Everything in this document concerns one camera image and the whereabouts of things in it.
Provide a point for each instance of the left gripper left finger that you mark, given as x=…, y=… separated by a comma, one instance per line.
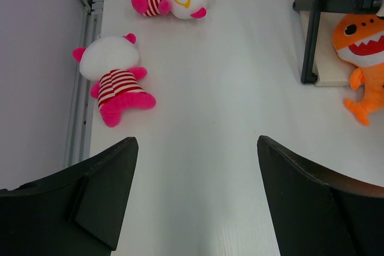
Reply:
x=76, y=211

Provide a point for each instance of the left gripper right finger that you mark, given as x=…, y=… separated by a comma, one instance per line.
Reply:
x=318, y=211

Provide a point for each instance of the white magenta plush facing down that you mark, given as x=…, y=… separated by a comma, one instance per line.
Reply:
x=111, y=63

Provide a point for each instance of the orange shark plush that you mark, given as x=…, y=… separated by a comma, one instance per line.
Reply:
x=358, y=40

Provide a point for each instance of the aluminium corner frame post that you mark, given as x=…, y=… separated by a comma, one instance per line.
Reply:
x=82, y=105

